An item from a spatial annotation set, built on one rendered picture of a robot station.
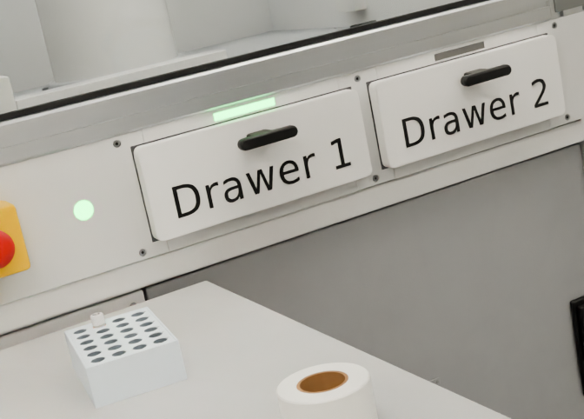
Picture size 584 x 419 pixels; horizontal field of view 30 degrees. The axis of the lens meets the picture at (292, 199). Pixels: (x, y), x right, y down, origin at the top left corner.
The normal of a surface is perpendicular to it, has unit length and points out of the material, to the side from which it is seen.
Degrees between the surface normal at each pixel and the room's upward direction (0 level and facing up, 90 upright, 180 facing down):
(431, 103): 90
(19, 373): 0
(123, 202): 90
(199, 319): 0
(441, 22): 90
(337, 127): 90
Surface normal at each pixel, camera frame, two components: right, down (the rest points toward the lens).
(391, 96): 0.46, 0.11
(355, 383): -0.19, -0.96
